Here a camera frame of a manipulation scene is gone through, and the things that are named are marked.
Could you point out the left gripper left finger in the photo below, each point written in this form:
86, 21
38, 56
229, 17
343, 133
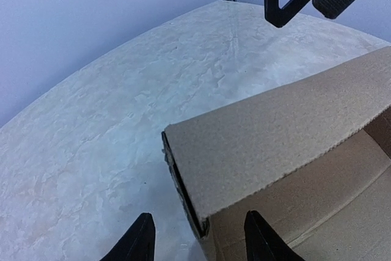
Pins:
137, 243

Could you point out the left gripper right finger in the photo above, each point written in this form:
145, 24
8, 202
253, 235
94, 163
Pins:
263, 243

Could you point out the brown cardboard paper box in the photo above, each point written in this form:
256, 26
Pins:
312, 157

